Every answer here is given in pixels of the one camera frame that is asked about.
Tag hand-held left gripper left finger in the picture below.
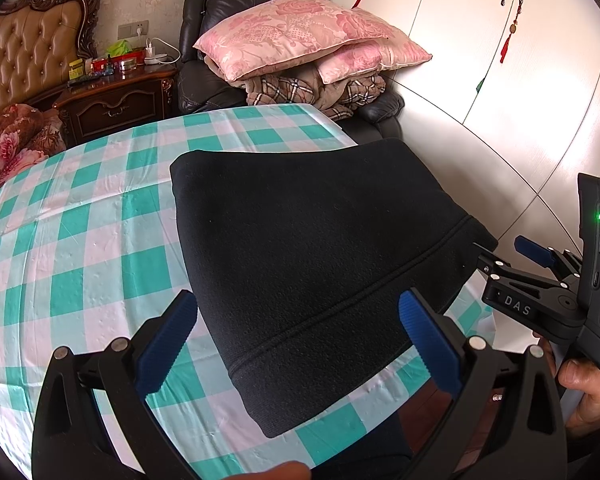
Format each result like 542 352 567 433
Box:
31 289 216 480

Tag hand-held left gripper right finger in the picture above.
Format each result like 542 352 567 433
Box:
399 287 568 480

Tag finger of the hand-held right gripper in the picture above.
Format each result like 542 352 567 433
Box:
472 242 566 291
514 236 583 281

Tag black pants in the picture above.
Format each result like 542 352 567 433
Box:
169 137 498 440

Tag person's right hand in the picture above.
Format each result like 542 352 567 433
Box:
532 330 600 441

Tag person's left hand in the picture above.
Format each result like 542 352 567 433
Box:
240 461 311 480

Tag green white checked sheet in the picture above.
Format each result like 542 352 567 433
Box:
0 103 496 480

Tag red tassel bead ornament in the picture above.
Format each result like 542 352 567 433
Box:
500 0 527 64

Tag white wardrobe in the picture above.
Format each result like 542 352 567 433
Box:
320 0 600 201

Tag small pink floral pillow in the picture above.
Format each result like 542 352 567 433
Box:
317 37 433 83

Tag dark wooden nightstand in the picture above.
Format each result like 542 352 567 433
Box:
30 62 181 148

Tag red floral quilt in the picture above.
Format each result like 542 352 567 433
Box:
0 103 67 201

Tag brown plaid blanket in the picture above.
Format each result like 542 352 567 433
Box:
244 67 387 121

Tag white charging dock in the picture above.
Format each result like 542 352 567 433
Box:
144 42 178 66

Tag dark leather armchair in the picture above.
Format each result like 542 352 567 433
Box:
177 0 406 143

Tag large pink floral pillow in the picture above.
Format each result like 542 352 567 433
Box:
193 0 406 82

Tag tan tufted leather headboard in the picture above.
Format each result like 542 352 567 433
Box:
0 0 103 121

